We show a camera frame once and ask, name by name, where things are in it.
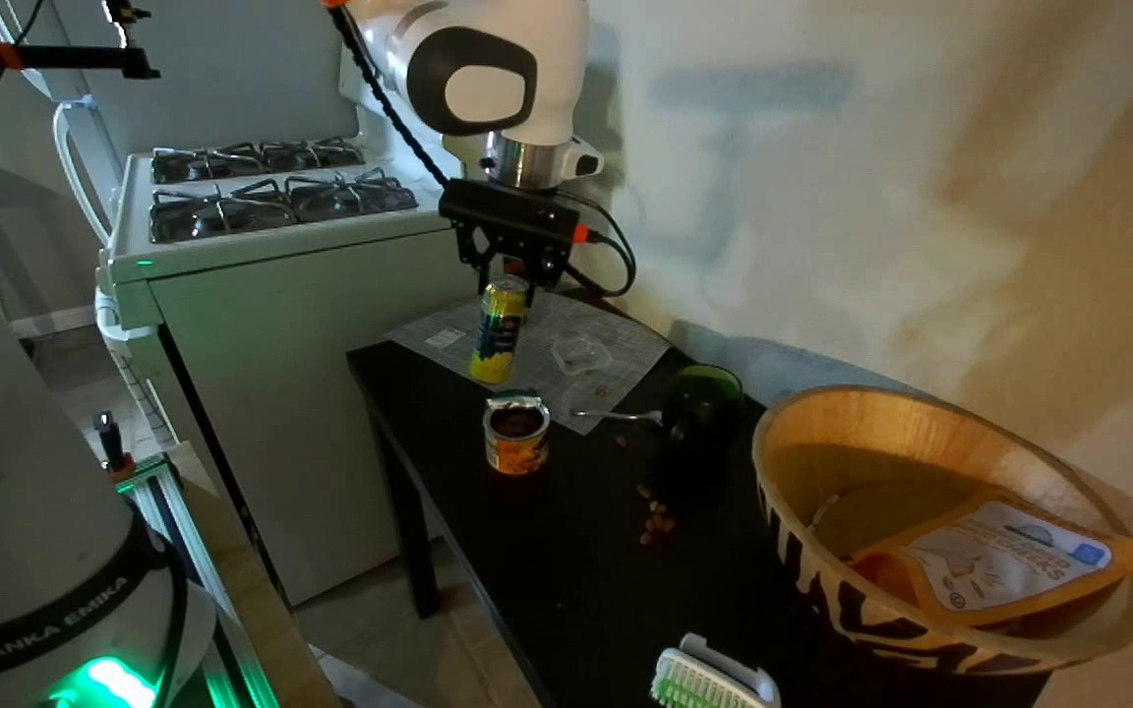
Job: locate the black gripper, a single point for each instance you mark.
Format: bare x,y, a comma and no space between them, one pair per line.
511,220

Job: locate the yellow can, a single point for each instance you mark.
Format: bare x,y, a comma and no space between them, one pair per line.
501,341

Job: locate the grey woven placemat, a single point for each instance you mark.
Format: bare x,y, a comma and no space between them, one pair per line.
566,354

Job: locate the dark green mug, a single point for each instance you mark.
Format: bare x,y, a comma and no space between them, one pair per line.
700,424

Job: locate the metal spoon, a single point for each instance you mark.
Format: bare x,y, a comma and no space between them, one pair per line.
619,420

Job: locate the white gas stove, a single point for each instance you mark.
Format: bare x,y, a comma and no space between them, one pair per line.
276,367

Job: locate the black table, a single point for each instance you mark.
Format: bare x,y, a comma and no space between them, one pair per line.
566,565

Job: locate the white scrub brush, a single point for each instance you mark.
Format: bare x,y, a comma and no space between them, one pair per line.
710,677

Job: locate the zebra pattern bowl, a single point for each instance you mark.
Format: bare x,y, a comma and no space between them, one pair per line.
855,616

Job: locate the orange and white food packet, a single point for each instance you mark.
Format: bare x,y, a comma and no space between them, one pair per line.
1002,560

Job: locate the robot mounting table frame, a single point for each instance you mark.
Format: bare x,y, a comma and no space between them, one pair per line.
224,603

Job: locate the black camera boom stand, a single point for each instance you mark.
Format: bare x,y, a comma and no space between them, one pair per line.
40,57

